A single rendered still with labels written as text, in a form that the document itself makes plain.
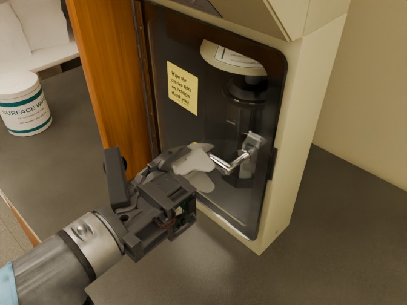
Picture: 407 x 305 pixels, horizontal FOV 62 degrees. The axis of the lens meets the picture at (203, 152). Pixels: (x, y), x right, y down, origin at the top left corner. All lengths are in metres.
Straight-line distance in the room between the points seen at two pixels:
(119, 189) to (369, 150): 0.70
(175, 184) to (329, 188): 0.52
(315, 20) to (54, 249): 0.40
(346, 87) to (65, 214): 0.75
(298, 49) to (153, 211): 0.27
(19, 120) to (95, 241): 0.71
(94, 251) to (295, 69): 0.33
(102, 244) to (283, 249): 0.44
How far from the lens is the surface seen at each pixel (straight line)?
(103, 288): 0.73
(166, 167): 0.49
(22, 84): 1.08
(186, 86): 0.59
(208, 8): 0.46
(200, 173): 0.55
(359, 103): 0.94
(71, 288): 0.44
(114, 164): 0.51
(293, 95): 0.47
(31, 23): 1.66
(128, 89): 0.76
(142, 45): 0.65
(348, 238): 0.83
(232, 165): 0.53
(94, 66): 0.69
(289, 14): 0.39
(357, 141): 1.00
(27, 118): 1.09
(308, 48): 0.46
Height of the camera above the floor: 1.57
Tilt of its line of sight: 42 degrees down
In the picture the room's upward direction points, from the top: straight up
